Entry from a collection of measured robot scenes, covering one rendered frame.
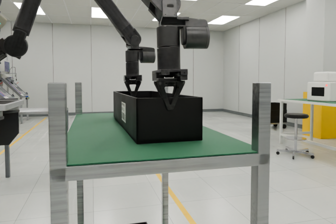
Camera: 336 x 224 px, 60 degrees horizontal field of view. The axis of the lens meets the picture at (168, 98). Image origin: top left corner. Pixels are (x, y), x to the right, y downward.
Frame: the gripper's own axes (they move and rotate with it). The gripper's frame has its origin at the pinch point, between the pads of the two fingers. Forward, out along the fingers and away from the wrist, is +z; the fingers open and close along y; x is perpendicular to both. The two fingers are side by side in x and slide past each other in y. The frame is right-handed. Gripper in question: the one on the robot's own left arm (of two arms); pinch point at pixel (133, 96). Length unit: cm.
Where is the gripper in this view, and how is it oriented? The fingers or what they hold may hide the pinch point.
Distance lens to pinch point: 127.7
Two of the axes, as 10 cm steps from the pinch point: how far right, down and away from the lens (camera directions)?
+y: -2.7, -0.6, 9.6
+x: -9.6, 0.3, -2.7
